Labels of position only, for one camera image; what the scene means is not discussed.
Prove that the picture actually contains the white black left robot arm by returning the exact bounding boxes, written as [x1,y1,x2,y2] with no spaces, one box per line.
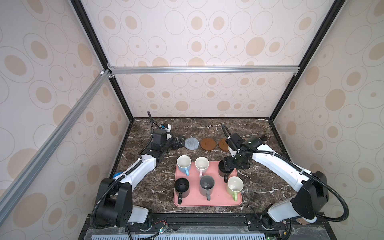
[90,112,185,229]

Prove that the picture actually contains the horizontal aluminium bar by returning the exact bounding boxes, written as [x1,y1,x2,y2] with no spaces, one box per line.
[110,65,300,75]

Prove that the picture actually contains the blue round tin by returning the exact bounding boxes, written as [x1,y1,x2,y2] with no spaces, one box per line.
[113,172,123,178]

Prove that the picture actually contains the brown wooden coaster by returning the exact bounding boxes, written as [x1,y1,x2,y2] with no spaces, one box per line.
[219,138,229,152]
[201,138,216,151]

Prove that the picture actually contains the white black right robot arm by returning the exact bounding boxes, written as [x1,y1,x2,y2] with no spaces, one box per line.
[222,125,350,230]

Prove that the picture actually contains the blue mug white inside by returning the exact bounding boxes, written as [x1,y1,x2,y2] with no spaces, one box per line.
[177,155,192,176]

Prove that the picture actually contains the small olive bottle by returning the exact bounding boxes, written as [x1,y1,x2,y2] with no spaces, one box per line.
[260,135,268,142]

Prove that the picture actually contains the black mug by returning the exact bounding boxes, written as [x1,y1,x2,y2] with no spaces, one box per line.
[174,178,190,205]
[218,160,234,183]

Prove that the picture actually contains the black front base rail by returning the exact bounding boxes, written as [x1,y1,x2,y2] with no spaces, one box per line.
[79,213,336,240]

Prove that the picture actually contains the blue grey round coaster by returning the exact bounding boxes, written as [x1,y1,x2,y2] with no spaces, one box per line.
[185,137,200,151]

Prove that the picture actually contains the grey mug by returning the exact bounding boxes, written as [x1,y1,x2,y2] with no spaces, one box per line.
[199,175,215,201]

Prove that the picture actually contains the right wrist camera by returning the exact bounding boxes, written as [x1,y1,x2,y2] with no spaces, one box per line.
[226,133,245,157]

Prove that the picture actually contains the white pink mug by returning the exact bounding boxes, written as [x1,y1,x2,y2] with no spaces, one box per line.
[195,157,210,178]

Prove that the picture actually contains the light green mug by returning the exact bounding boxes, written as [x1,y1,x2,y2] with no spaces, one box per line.
[227,177,244,202]

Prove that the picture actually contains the diagonal aluminium bar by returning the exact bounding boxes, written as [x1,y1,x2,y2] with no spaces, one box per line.
[1,69,112,225]

